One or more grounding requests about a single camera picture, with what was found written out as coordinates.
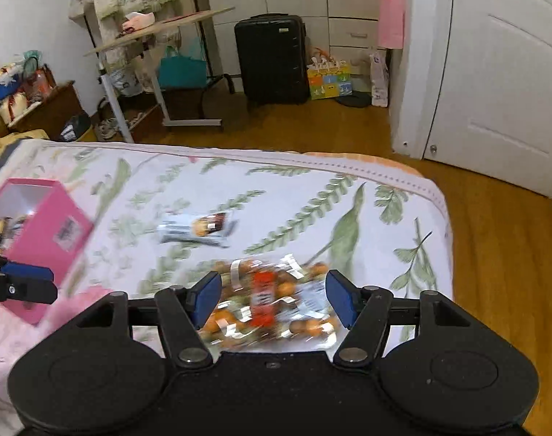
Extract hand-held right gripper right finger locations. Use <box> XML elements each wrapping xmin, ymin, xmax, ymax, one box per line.
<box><xmin>326</xmin><ymin>269</ymin><xmax>476</xmax><ymax>368</ymax></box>

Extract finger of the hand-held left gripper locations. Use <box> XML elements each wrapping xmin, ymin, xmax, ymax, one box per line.
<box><xmin>0</xmin><ymin>254</ymin><xmax>58</xmax><ymax>305</ymax></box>

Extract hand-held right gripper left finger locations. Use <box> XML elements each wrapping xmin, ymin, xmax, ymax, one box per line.
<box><xmin>69</xmin><ymin>271</ymin><xmax>223</xmax><ymax>368</ymax></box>

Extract pink cardboard box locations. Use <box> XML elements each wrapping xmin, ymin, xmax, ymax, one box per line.
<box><xmin>0</xmin><ymin>178</ymin><xmax>95</xmax><ymax>325</ymax></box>

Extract clear bag of orange snacks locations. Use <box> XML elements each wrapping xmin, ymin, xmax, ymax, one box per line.
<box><xmin>199</xmin><ymin>257</ymin><xmax>346</xmax><ymax>351</ymax></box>

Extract silver snack packet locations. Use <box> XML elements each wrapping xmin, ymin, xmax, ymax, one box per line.
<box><xmin>9</xmin><ymin>215</ymin><xmax>32</xmax><ymax>242</ymax></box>
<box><xmin>157</xmin><ymin>211</ymin><xmax>239</xmax><ymax>250</ymax></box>

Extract yellow pillow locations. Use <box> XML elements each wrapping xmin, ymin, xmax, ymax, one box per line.
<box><xmin>0</xmin><ymin>129</ymin><xmax>50</xmax><ymax>147</ymax></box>

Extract black bag with label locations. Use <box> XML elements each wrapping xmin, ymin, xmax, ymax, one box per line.
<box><xmin>58</xmin><ymin>113</ymin><xmax>93</xmax><ymax>143</ymax></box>

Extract white sneakers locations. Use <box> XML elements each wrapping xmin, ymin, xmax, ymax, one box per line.
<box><xmin>96</xmin><ymin>118</ymin><xmax>123</xmax><ymax>141</ymax></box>

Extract cream bag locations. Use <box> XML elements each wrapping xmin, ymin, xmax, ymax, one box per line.
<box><xmin>0</xmin><ymin>93</ymin><xmax>32</xmax><ymax>124</ymax></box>

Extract wooden bedside cabinet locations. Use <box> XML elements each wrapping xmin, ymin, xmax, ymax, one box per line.
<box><xmin>6</xmin><ymin>80</ymin><xmax>93</xmax><ymax>142</ymax></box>

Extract red clear bag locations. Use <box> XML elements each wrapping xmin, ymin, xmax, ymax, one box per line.
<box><xmin>24</xmin><ymin>64</ymin><xmax>55</xmax><ymax>101</ymax></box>

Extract blue and white bag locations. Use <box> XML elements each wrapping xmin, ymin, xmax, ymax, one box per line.
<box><xmin>0</xmin><ymin>64</ymin><xmax>23</xmax><ymax>101</ymax></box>

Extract dark round floor mat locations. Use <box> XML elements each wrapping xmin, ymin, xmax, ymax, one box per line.
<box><xmin>334</xmin><ymin>90</ymin><xmax>372</xmax><ymax>109</ymax></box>

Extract grey white bag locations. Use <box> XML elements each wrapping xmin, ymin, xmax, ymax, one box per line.
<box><xmin>108</xmin><ymin>66</ymin><xmax>141</xmax><ymax>97</ymax></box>

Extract colourful gift bag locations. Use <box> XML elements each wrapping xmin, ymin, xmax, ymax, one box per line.
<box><xmin>307</xmin><ymin>57</ymin><xmax>352</xmax><ymax>101</ymax></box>

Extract white plastic bag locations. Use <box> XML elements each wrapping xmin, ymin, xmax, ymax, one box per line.
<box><xmin>370</xmin><ymin>50</ymin><xmax>390</xmax><ymax>108</ymax></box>

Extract teal tote bag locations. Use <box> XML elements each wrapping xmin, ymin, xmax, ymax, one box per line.
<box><xmin>158</xmin><ymin>45</ymin><xmax>208</xmax><ymax>91</ymax></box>

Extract black suitcase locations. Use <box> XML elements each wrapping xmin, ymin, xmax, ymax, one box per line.
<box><xmin>234</xmin><ymin>13</ymin><xmax>309</xmax><ymax>106</ymax></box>

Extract white door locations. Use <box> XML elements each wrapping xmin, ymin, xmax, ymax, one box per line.
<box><xmin>421</xmin><ymin>0</ymin><xmax>552</xmax><ymax>199</ymax></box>

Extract pink paper bag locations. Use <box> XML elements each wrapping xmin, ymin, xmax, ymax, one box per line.
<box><xmin>378</xmin><ymin>0</ymin><xmax>406</xmax><ymax>50</ymax></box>

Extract wooden table with white frame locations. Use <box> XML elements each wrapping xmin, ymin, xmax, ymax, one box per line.
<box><xmin>84</xmin><ymin>7</ymin><xmax>236</xmax><ymax>144</ymax></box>

